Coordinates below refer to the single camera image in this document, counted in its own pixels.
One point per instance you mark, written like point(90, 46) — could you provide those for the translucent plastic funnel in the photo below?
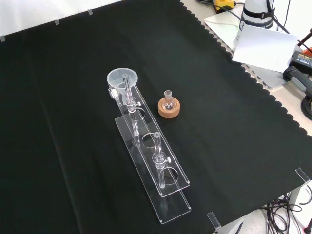
point(117, 76)

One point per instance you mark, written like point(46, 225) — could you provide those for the clear acrylic funnel stand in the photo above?
point(171, 209)

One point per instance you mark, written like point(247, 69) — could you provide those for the small round-bottom glass flask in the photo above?
point(168, 103)

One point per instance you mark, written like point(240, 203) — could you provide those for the black bench cloth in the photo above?
point(73, 126)

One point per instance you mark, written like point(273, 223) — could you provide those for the clear cloth clip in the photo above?
point(213, 220)
point(302, 176)

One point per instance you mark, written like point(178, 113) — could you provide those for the pale board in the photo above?
point(263, 46)

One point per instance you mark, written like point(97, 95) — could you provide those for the yellow stop button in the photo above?
point(223, 3)

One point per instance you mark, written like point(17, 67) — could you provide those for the black and grey clamp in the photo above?
point(296, 78)

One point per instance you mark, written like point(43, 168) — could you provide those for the black and orange power box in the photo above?
point(303, 59)

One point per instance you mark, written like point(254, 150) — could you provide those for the black tripod rod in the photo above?
point(304, 39)

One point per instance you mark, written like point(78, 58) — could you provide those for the grey metal base plate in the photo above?
point(219, 22)

